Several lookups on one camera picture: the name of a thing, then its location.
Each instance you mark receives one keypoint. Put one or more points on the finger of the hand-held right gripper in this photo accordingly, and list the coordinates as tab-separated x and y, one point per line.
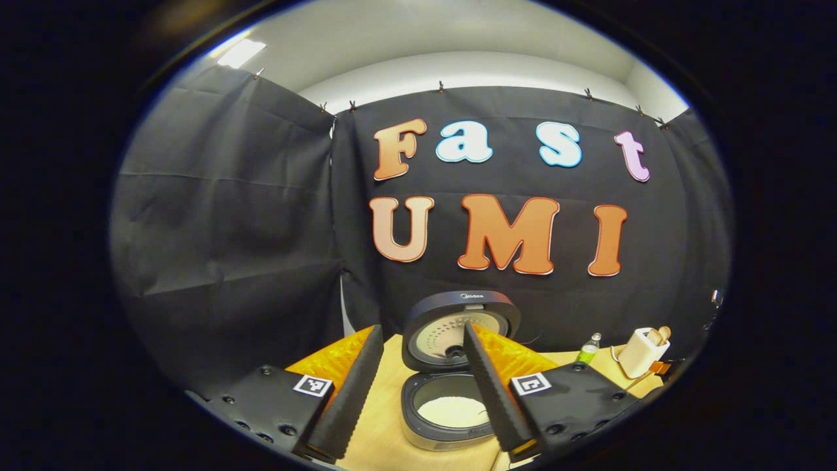
660	368

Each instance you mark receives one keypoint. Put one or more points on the toasted bread slice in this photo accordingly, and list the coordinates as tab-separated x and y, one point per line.
654	337
665	333

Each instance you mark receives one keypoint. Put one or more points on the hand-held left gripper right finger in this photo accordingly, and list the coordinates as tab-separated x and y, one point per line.
494	392

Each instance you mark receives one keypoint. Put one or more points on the ceiling light panel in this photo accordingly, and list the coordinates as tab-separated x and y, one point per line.
240	53

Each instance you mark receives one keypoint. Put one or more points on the green drink bottle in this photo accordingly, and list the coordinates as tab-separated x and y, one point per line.
587	352

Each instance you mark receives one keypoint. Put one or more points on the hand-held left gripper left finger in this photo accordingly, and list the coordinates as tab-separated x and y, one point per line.
350	392

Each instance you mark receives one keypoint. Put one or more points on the white rice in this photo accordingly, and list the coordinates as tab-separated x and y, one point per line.
451	412

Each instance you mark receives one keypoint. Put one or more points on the white toaster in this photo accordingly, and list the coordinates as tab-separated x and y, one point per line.
637	360

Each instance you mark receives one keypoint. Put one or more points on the black rice cooker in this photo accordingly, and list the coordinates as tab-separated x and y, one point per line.
431	340

